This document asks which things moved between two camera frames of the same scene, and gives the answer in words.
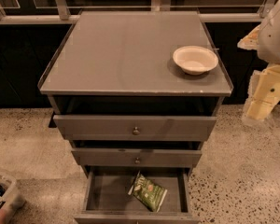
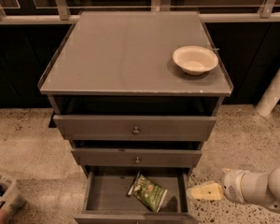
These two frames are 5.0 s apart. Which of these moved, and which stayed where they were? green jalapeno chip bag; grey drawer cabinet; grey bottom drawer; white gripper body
Moved: white gripper body
Stayed: grey bottom drawer; green jalapeno chip bag; grey drawer cabinet
